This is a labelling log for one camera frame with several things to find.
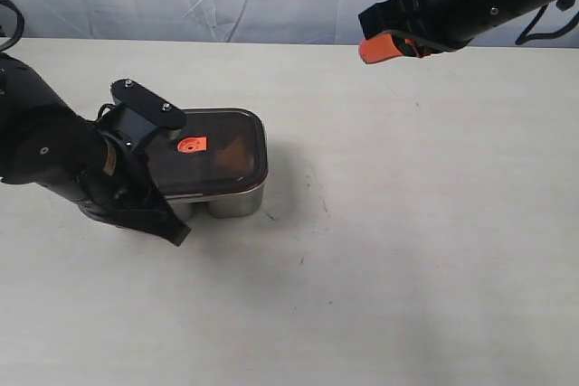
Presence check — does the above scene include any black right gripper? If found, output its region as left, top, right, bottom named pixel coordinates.
left=358, top=0, right=470, bottom=63

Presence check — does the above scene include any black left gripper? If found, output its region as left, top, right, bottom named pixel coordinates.
left=79, top=134, right=190, bottom=246

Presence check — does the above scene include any dark transparent lunch box lid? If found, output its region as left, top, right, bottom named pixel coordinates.
left=144, top=108, right=270, bottom=200

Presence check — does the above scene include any red toy sausage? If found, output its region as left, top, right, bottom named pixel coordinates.
left=160, top=153, right=212, bottom=187

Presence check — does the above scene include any yellow toy cheese wedge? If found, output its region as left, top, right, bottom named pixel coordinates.
left=214, top=137, right=254, bottom=176

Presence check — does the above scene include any stainless steel lunch box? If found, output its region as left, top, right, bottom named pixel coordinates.
left=162, top=108, right=269, bottom=221

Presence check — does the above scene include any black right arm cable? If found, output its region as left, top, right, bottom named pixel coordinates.
left=515, top=0, right=579, bottom=46

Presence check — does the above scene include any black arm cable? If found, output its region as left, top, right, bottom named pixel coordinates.
left=0, top=0, right=24, bottom=52
left=515, top=0, right=579, bottom=46

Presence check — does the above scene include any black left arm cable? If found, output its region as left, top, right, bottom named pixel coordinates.
left=0, top=0, right=24, bottom=52

